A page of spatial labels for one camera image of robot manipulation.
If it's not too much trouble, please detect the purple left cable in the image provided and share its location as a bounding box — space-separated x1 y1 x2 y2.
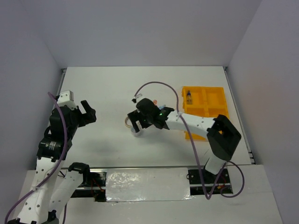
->
4 92 70 224

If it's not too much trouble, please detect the black base rail with wiring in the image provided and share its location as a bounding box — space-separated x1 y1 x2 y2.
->
72 167 233 203

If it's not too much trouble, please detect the small blue-capped glue bottle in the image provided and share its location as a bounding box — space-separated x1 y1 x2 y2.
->
186 90 192 105

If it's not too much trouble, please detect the purple cable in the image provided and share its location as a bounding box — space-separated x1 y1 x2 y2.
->
134 81 245 200
4 92 70 224

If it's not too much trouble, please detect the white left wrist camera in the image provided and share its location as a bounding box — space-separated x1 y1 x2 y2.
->
57 90 76 109

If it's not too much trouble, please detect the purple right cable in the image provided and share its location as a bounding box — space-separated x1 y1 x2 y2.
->
134 81 245 200

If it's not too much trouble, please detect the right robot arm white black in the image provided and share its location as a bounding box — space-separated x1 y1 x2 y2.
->
128 98 241 182

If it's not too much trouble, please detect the silver foil sheet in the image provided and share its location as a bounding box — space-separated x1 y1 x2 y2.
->
106 168 192 202

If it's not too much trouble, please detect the beige tape roll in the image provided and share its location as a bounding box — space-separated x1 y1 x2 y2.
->
124 117 131 128

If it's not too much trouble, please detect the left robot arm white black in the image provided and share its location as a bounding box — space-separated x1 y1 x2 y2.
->
4 100 96 224

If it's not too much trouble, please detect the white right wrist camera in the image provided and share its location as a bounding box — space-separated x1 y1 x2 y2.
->
132 93 143 104

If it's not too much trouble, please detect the clear round pin container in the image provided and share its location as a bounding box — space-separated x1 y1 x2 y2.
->
130 127 142 137

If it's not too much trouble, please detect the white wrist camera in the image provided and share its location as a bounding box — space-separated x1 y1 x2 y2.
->
57 90 76 109
132 93 143 104

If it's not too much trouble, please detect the yellow four-compartment tray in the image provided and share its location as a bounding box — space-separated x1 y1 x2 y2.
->
181 86 230 141

